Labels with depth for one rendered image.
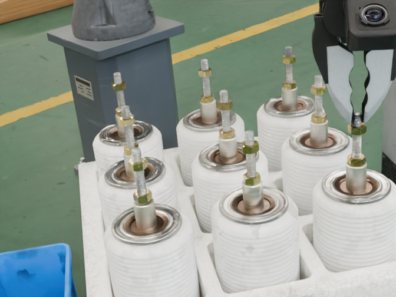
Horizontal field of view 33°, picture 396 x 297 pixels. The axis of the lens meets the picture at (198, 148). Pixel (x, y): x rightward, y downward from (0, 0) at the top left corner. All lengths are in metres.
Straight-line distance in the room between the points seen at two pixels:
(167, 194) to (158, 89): 0.45
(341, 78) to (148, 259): 0.27
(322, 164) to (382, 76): 0.17
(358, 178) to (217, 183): 0.17
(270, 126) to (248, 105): 0.67
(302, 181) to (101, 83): 0.48
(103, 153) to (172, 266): 0.25
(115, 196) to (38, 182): 0.60
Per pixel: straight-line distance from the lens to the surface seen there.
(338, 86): 0.69
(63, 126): 1.61
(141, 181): 0.68
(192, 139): 0.90
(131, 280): 0.71
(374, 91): 0.70
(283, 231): 0.70
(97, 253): 0.81
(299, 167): 0.83
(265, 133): 0.94
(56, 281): 0.99
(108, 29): 1.16
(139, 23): 1.18
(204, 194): 0.82
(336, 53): 0.68
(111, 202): 0.80
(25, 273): 0.98
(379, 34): 0.59
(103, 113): 1.20
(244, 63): 1.87
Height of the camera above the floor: 0.64
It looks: 27 degrees down
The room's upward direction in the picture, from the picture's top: 6 degrees counter-clockwise
